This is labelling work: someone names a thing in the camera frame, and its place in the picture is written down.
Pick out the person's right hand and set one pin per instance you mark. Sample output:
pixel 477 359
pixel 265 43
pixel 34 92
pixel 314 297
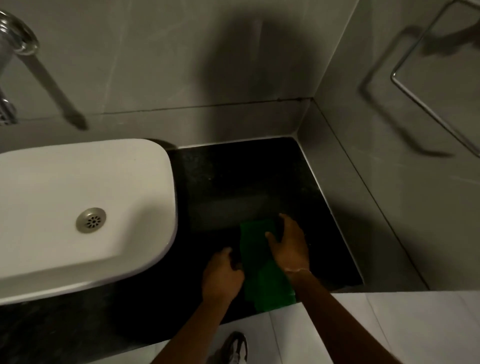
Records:
pixel 290 249

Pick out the person's left hand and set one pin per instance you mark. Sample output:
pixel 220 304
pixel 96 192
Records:
pixel 221 275

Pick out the green cleaning cloth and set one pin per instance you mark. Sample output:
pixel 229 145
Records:
pixel 264 277

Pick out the person's right forearm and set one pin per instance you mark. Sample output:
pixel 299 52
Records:
pixel 337 322

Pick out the person's left forearm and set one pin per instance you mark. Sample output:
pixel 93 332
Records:
pixel 191 333

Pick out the round metal sink drain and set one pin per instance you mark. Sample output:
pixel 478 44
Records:
pixel 91 220

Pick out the white ceramic sink basin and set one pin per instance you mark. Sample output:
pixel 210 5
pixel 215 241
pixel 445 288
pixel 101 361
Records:
pixel 56 187

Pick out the grey white sneaker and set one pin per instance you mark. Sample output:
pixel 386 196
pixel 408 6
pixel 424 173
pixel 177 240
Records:
pixel 234 347

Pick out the chrome wall faucet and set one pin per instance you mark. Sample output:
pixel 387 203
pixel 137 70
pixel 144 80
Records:
pixel 11 33

